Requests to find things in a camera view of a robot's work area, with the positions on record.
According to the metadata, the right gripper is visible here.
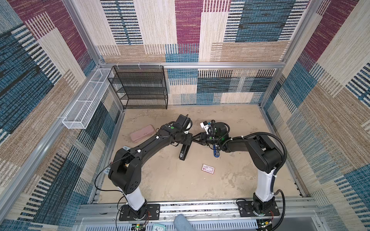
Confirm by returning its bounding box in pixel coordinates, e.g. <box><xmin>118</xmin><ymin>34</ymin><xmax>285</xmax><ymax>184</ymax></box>
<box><xmin>191</xmin><ymin>132</ymin><xmax>220</xmax><ymax>145</ymax></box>

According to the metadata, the black stapler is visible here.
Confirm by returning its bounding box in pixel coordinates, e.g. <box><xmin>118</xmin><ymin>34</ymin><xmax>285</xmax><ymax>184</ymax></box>
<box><xmin>179</xmin><ymin>144</ymin><xmax>190</xmax><ymax>161</ymax></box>

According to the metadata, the red white staple box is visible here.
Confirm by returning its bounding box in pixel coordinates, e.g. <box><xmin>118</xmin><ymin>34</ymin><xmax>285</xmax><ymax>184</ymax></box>
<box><xmin>201</xmin><ymin>164</ymin><xmax>215</xmax><ymax>174</ymax></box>

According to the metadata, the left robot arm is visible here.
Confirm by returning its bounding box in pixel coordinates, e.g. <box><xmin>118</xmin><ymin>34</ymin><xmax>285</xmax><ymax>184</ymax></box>
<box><xmin>108</xmin><ymin>115</ymin><xmax>192</xmax><ymax>217</ymax></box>

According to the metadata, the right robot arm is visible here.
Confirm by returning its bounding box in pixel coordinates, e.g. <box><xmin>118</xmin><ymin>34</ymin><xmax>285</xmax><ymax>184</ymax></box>
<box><xmin>193</xmin><ymin>122</ymin><xmax>287</xmax><ymax>216</ymax></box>

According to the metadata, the pink pencil case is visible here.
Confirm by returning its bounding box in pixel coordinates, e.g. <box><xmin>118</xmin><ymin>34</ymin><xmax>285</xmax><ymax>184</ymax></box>
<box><xmin>130</xmin><ymin>125</ymin><xmax>155</xmax><ymax>143</ymax></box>

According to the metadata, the black mesh shelf rack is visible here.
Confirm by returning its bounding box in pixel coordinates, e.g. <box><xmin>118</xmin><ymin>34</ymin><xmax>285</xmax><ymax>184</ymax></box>
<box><xmin>108</xmin><ymin>65</ymin><xmax>168</xmax><ymax>110</ymax></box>

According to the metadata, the purple paperback book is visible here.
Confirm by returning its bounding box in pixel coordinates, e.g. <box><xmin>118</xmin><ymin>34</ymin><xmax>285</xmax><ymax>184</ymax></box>
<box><xmin>103</xmin><ymin>146</ymin><xmax>131</xmax><ymax>175</ymax></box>

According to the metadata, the grey rounded object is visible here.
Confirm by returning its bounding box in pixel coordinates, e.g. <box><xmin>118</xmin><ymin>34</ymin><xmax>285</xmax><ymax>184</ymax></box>
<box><xmin>173</xmin><ymin>214</ymin><xmax>195</xmax><ymax>231</ymax></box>

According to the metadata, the teal electronics box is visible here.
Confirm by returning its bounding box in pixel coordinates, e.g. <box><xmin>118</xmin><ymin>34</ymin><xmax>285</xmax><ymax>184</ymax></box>
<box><xmin>152</xmin><ymin>224</ymin><xmax>166</xmax><ymax>231</ymax></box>

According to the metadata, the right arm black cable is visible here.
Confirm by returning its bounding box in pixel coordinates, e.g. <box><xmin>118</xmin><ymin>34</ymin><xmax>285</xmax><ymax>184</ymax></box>
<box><xmin>210</xmin><ymin>121</ymin><xmax>288</xmax><ymax>231</ymax></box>

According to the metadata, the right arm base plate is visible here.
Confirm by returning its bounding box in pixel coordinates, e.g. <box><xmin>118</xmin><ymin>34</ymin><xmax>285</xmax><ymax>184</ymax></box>
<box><xmin>236</xmin><ymin>199</ymin><xmax>280</xmax><ymax>218</ymax></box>

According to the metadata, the white wire basket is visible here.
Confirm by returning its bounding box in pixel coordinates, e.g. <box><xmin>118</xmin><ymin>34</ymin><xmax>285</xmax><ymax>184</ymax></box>
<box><xmin>62</xmin><ymin>68</ymin><xmax>111</xmax><ymax>130</ymax></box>

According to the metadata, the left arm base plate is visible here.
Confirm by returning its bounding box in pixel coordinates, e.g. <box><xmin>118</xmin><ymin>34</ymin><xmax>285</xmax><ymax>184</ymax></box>
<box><xmin>118</xmin><ymin>203</ymin><xmax>161</xmax><ymax>221</ymax></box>

